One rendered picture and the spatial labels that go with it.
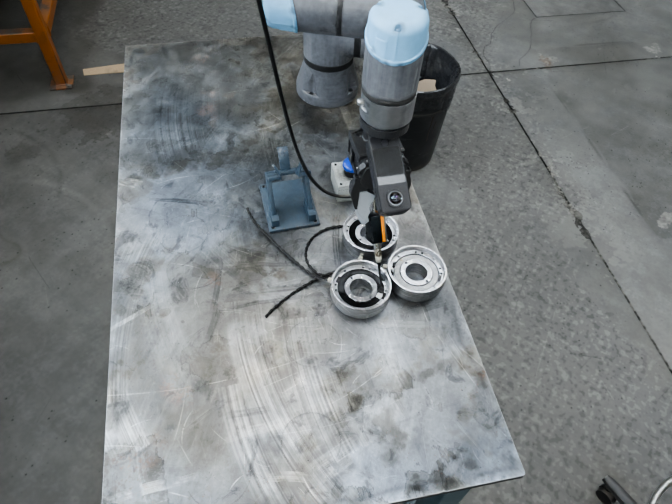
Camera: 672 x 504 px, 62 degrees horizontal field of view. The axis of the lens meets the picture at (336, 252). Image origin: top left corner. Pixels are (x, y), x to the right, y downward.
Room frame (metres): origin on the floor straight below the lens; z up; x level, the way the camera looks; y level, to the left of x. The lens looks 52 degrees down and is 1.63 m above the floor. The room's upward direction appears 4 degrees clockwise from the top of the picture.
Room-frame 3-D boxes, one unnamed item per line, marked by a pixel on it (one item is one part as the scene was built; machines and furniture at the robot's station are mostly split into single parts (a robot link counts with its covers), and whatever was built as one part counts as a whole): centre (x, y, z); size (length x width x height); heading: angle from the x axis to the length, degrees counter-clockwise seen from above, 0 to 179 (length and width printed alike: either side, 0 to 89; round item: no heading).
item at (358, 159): (0.64, -0.05, 1.07); 0.09 x 0.08 x 0.12; 17
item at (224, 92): (0.76, 0.14, 0.79); 1.20 x 0.60 x 0.02; 15
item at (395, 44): (0.64, -0.06, 1.23); 0.09 x 0.08 x 0.11; 177
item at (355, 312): (0.55, -0.05, 0.82); 0.10 x 0.10 x 0.04
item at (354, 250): (0.67, -0.06, 0.82); 0.10 x 0.10 x 0.04
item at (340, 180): (0.82, -0.02, 0.82); 0.08 x 0.07 x 0.05; 15
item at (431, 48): (1.84, -0.25, 0.21); 0.34 x 0.34 x 0.43
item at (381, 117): (0.63, -0.05, 1.15); 0.08 x 0.08 x 0.05
